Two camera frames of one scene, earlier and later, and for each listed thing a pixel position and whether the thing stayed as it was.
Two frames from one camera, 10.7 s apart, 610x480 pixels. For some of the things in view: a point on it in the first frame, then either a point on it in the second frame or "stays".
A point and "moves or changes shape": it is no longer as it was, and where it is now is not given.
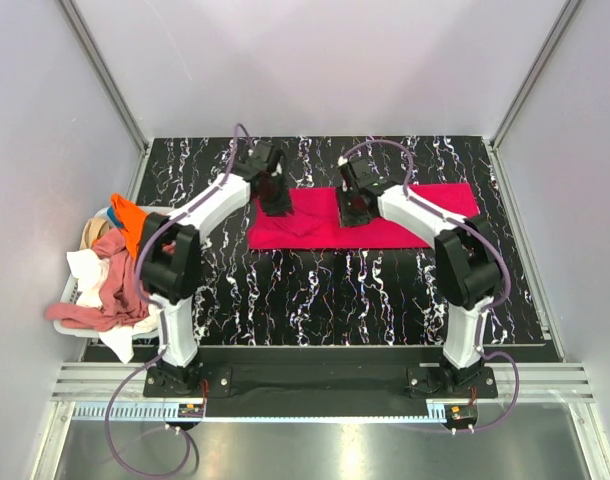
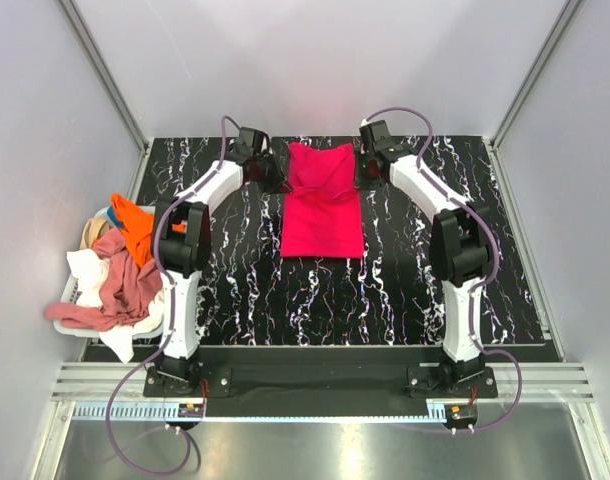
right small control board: [461, 415] stays
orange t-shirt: [133, 216] stays
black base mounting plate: [319, 390] stays
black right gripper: [345, 218] to [359, 181]
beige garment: [94, 227] stays
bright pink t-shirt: [313, 222] moves or changes shape
